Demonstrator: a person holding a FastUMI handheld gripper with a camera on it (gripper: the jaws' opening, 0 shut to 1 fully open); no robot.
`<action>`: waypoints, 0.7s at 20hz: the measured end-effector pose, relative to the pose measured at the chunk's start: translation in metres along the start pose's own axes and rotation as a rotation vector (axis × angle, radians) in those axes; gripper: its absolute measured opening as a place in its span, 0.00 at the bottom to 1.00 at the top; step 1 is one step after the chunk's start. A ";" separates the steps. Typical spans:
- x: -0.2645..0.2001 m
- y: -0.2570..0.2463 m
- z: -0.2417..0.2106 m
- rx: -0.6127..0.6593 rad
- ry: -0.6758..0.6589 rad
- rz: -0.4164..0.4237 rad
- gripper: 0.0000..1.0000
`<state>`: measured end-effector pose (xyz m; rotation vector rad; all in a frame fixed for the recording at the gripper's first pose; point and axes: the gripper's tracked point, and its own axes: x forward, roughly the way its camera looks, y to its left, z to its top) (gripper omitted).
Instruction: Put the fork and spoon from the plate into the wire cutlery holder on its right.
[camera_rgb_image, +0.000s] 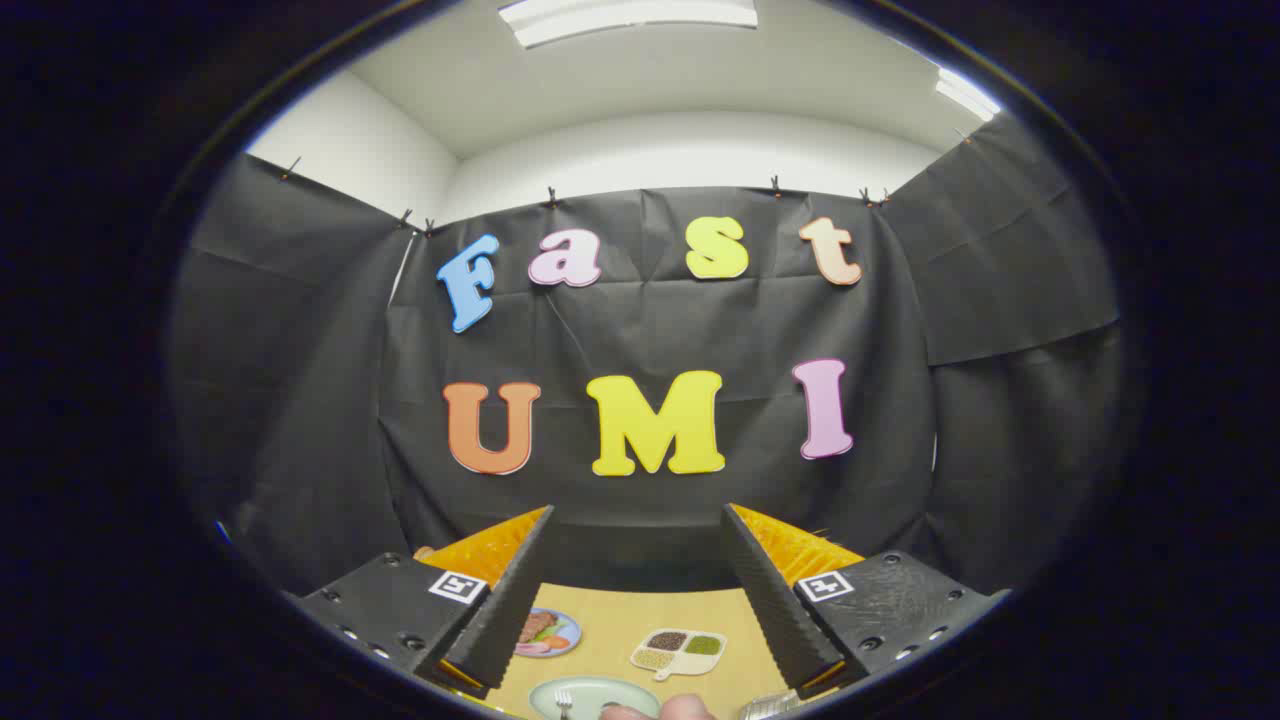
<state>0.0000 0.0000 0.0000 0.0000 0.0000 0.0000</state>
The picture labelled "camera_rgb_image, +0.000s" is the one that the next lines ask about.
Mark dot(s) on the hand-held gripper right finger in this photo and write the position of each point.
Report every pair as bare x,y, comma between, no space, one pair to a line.
765,610

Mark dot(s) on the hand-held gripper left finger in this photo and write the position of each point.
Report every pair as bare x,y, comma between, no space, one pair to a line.
510,610

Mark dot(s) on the blue plate with steak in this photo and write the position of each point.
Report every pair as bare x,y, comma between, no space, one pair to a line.
562,635

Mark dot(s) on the white divided tray with beans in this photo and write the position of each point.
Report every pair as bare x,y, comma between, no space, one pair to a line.
680,650

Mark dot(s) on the metal perforated basket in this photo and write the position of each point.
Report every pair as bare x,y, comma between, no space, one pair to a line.
770,708

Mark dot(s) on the light green plate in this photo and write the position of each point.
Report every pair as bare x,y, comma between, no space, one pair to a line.
595,692

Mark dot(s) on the small ceiling light panel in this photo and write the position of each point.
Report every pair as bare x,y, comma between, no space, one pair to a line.
965,95

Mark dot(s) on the long ceiling light panel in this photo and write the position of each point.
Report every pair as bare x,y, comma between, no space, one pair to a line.
620,15

